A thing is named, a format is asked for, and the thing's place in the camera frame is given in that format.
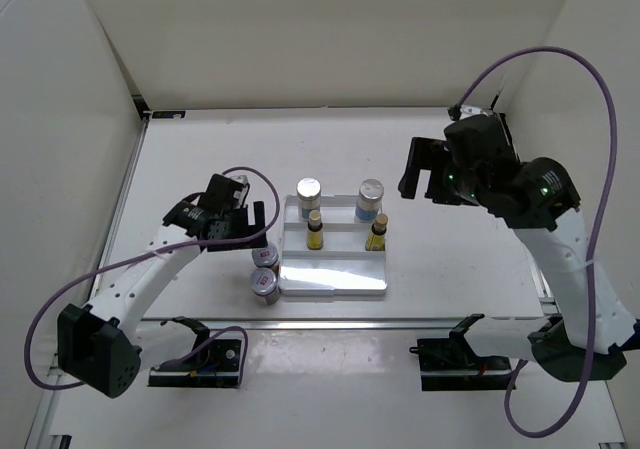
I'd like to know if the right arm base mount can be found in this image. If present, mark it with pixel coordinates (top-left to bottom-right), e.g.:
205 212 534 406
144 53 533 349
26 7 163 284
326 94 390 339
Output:
409 338 512 392

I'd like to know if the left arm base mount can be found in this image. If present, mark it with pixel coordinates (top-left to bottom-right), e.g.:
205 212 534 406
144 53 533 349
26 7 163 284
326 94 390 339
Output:
147 326 249 389

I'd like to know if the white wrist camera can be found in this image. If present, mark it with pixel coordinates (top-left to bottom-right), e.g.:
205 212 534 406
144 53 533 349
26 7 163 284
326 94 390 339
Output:
447 104 494 122
229 174 250 208

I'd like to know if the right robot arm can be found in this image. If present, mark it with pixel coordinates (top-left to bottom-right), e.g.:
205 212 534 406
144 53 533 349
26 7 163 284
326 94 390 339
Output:
398 115 638 382

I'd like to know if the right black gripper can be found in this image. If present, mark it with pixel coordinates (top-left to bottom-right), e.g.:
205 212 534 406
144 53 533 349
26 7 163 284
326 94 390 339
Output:
396 138 485 207

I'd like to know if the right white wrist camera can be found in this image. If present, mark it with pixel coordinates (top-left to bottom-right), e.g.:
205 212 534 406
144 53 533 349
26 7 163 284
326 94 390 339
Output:
447 104 494 122

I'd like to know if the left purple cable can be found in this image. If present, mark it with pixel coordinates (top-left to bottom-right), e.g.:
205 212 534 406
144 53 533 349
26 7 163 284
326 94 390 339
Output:
23 167 280 390

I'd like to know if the purple cable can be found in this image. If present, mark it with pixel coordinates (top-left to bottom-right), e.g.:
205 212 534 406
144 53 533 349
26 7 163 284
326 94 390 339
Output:
23 167 280 390
458 45 618 438

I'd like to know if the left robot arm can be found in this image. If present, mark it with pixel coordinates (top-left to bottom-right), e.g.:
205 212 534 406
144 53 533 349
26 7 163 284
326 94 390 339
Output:
57 166 271 398

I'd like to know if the brown spice jar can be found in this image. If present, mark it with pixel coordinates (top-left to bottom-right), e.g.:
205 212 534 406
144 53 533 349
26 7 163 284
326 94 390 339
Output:
251 243 280 272
250 268 280 306

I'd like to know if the white divided tray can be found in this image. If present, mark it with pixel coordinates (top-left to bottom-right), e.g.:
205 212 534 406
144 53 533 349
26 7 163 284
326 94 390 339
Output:
279 195 388 300

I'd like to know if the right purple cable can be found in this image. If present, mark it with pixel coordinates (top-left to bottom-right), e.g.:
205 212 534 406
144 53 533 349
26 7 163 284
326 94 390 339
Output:
458 45 618 438

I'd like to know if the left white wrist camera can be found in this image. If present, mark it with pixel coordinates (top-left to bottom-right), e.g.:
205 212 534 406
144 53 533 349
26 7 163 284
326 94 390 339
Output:
229 174 250 208

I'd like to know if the blue-label shaker bottle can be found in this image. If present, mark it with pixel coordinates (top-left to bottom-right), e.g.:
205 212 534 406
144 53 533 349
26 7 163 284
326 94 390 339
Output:
296 177 321 220
354 179 384 222

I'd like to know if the yellow small bottle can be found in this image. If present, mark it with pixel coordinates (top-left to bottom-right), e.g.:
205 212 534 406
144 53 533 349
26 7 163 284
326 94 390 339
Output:
306 209 324 250
365 213 388 251

